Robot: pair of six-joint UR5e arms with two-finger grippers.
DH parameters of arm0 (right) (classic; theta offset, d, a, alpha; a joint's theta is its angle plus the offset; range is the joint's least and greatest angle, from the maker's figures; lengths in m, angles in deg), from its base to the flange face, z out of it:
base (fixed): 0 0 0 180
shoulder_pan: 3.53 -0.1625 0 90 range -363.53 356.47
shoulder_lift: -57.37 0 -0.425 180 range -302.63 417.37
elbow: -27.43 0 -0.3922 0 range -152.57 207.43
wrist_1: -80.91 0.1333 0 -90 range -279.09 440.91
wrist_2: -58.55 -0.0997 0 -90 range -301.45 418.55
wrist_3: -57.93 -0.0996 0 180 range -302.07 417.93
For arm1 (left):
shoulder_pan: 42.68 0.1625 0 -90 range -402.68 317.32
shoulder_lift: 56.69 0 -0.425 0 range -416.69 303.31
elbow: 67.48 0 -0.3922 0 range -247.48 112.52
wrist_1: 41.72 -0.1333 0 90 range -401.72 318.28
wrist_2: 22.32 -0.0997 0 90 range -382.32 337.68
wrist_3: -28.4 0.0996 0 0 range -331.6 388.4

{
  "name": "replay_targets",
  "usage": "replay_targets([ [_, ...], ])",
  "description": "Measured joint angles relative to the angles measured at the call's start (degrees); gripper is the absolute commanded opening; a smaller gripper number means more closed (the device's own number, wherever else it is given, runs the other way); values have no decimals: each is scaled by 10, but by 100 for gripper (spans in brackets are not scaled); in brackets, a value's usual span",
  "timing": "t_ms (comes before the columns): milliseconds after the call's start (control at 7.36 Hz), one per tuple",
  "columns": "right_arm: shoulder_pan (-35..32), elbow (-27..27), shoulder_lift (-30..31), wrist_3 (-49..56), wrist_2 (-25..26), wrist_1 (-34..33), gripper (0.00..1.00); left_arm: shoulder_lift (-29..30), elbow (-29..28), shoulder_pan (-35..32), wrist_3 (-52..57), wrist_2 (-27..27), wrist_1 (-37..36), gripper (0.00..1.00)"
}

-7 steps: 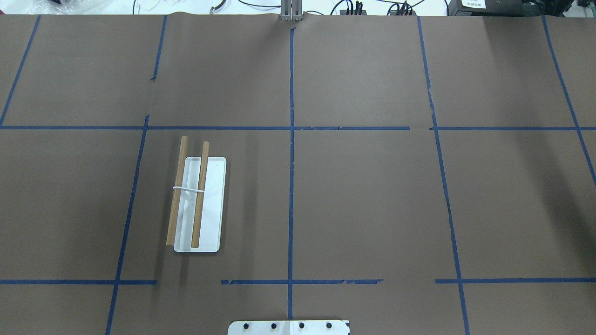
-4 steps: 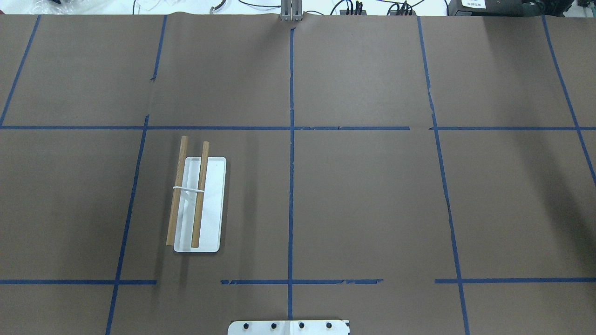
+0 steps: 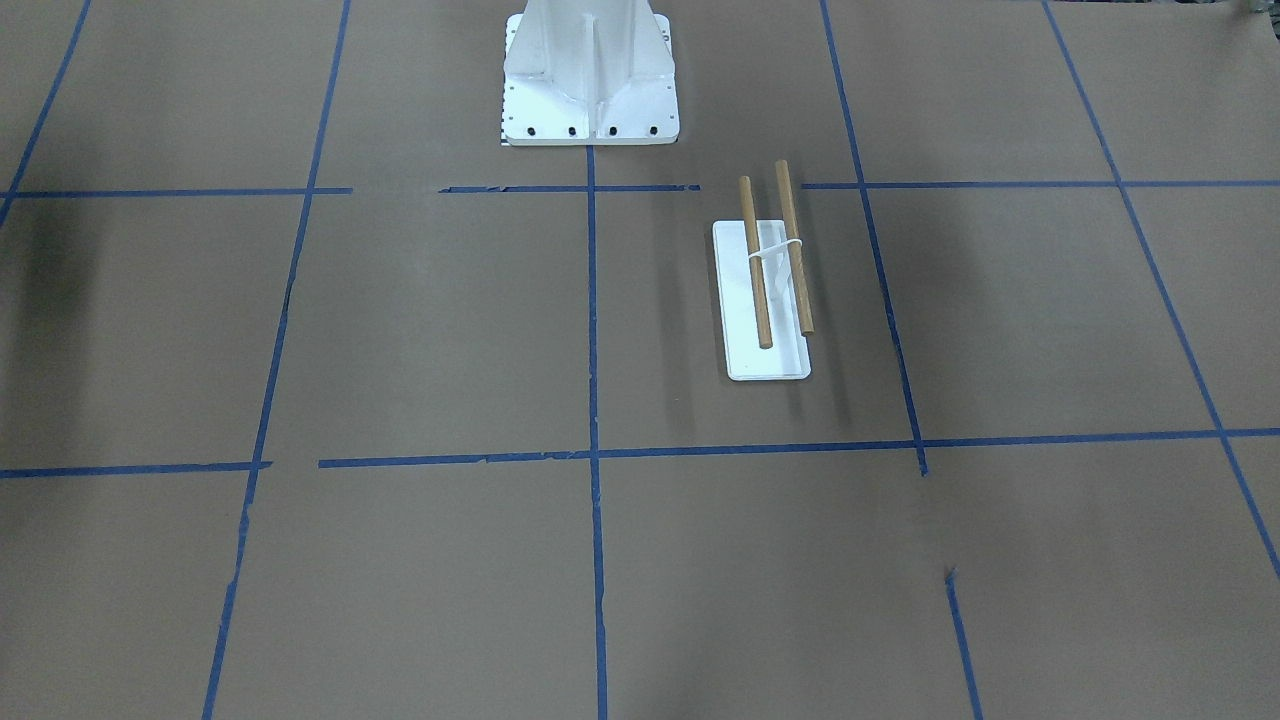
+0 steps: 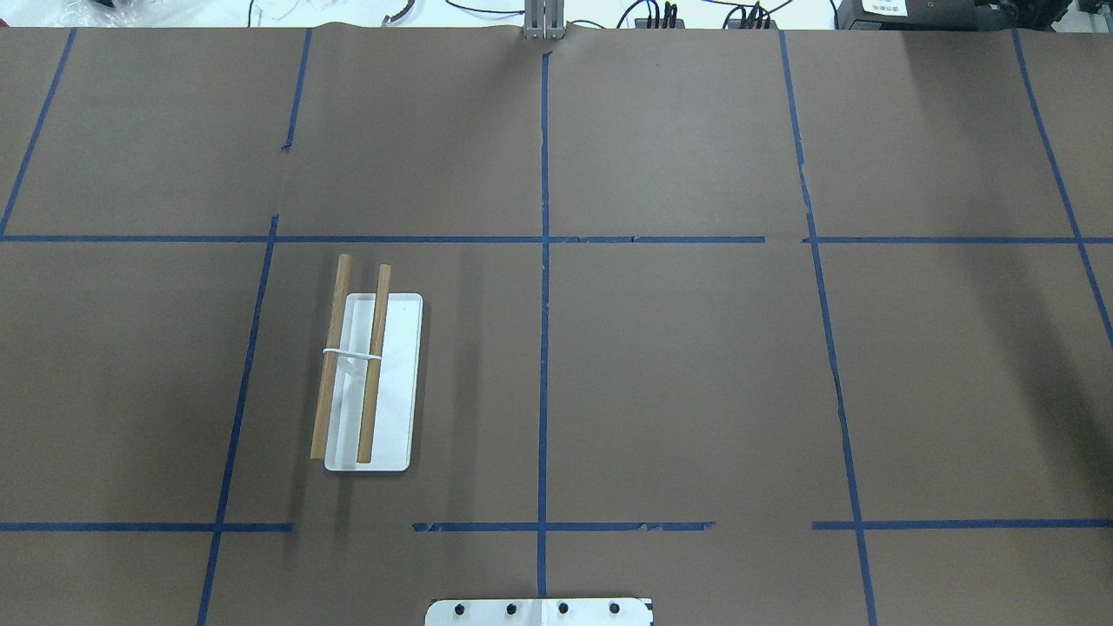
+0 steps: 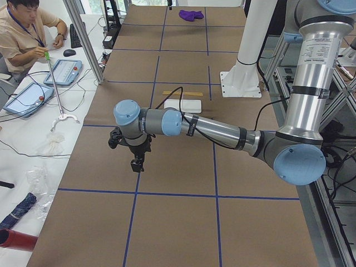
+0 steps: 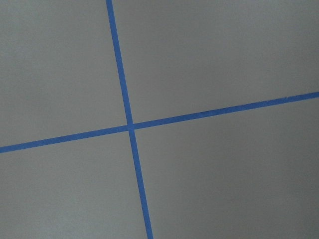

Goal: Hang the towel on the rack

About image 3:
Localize white wooden towel rack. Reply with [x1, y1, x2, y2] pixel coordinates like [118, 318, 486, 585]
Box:
[710, 159, 817, 382]

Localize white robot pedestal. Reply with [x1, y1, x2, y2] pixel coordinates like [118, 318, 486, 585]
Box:
[500, 1, 681, 147]

